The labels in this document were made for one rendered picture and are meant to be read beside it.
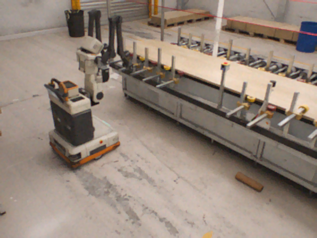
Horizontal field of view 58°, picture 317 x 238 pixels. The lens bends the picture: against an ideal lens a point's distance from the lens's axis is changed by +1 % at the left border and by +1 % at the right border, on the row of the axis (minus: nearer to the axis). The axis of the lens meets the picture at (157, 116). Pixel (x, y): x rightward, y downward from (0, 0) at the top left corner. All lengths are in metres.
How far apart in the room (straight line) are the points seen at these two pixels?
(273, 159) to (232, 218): 0.89
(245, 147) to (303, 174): 0.68
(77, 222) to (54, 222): 0.22
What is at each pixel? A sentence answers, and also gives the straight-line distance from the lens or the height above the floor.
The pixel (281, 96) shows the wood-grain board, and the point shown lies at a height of 0.90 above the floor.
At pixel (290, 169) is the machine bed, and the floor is 0.20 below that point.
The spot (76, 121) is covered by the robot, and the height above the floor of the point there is 0.61.
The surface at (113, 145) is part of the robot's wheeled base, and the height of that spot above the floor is 0.11.
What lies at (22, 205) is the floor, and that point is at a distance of 3.27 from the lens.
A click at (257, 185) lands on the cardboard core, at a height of 0.07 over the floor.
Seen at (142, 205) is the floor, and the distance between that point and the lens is 3.01.
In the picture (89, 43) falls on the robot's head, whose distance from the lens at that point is 3.28.
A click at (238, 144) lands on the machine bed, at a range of 3.67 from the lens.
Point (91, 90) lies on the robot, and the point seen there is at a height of 0.79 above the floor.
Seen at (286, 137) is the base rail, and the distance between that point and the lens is 2.99.
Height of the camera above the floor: 2.20
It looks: 30 degrees down
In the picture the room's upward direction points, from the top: 1 degrees clockwise
